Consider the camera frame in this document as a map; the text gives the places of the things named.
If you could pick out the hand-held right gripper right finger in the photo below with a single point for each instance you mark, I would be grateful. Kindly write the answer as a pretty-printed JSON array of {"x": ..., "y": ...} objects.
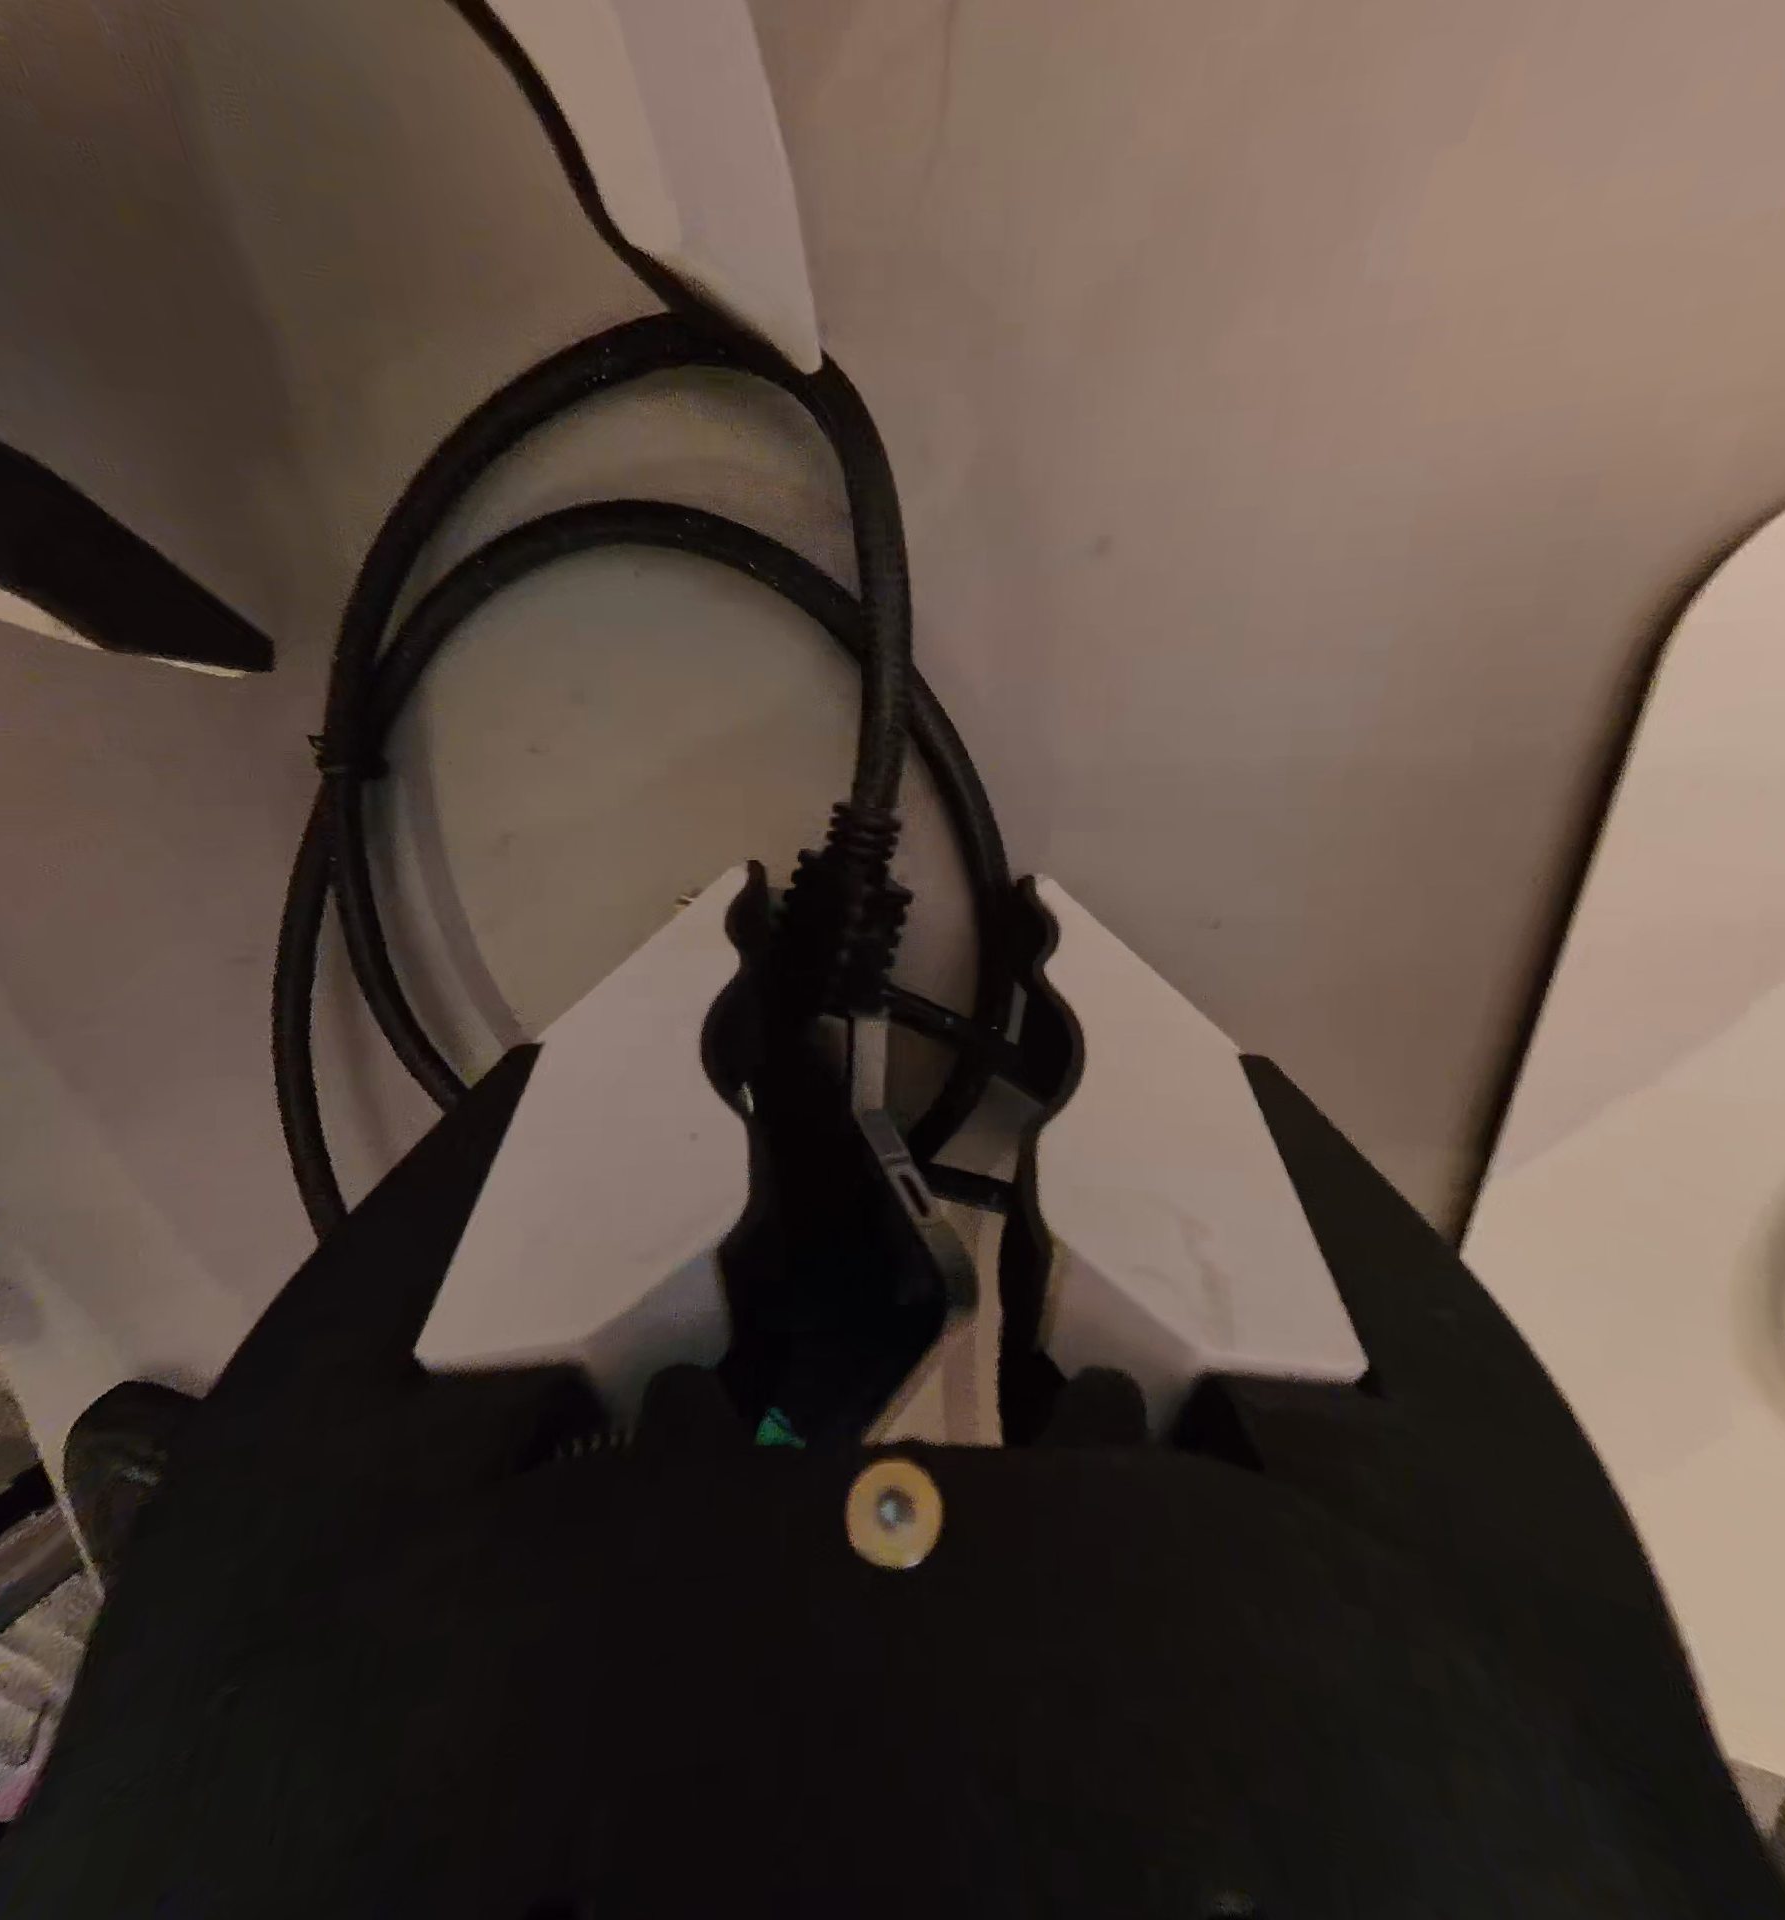
[{"x": 1192, "y": 1215}]

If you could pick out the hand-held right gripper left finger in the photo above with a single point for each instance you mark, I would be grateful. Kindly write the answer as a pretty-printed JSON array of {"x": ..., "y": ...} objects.
[{"x": 592, "y": 1215}]

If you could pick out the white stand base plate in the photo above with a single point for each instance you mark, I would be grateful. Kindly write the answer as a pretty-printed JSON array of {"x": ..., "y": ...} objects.
[{"x": 1657, "y": 1052}]

